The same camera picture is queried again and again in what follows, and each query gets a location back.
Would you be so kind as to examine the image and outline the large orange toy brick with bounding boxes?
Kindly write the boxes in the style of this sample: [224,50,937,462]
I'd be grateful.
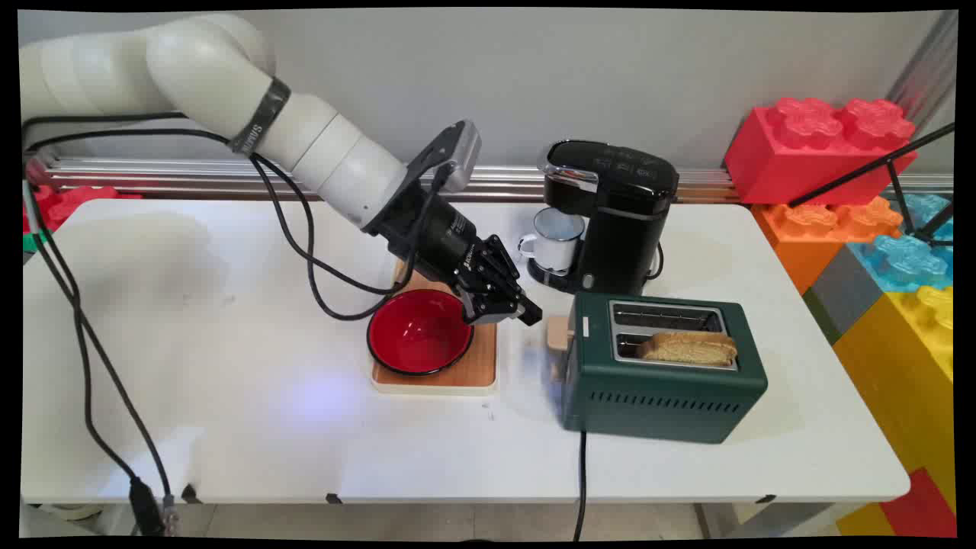
[751,196,904,295]

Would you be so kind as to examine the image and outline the large grey toy brick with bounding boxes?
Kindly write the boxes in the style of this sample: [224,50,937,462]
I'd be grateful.
[802,246,887,345]

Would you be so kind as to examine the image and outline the black coffee machine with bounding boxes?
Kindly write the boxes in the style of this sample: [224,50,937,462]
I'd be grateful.
[528,140,680,297]

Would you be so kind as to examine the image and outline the black toaster power cable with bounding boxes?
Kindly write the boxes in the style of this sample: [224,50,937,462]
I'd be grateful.
[572,431,588,542]

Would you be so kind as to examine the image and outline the wooden cutting board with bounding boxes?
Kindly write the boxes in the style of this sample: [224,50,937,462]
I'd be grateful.
[371,259,499,396]

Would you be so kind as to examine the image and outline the black tripod stand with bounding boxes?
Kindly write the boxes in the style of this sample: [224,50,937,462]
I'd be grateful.
[787,122,957,249]

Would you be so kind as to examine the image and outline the small red toy brick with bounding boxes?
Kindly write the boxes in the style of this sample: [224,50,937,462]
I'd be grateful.
[23,185,143,235]

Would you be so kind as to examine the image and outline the red bowl with black rim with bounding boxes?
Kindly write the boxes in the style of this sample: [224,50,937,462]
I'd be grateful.
[366,289,475,376]

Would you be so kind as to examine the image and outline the large yellow toy brick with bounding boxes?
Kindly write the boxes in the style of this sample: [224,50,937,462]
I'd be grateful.
[833,286,957,513]

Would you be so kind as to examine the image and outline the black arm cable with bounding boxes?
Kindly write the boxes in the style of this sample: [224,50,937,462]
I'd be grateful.
[21,113,451,322]

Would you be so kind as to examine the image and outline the black cables with plugs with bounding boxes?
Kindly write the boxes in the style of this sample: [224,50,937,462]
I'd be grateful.
[21,179,182,536]

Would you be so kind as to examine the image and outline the large blue toy brick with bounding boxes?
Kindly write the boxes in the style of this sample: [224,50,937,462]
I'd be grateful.
[848,193,955,294]

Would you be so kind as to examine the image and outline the white enamel mug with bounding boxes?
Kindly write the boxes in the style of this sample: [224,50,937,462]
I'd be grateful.
[518,207,586,275]

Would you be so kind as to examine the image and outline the aluminium rail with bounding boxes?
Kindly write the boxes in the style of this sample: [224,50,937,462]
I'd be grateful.
[34,158,954,204]

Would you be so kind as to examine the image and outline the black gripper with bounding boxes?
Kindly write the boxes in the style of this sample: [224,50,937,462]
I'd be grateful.
[363,181,544,327]

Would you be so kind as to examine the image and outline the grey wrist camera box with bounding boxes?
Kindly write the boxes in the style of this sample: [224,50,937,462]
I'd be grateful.
[406,120,483,194]

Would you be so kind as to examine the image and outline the toasted bread slice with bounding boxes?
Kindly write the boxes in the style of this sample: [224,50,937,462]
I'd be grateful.
[637,330,739,368]

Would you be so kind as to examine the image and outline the large red toy brick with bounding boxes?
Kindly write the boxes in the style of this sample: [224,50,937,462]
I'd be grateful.
[724,97,919,205]

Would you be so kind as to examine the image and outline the green two-slot toaster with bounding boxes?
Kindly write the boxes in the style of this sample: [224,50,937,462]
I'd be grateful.
[546,291,769,445]

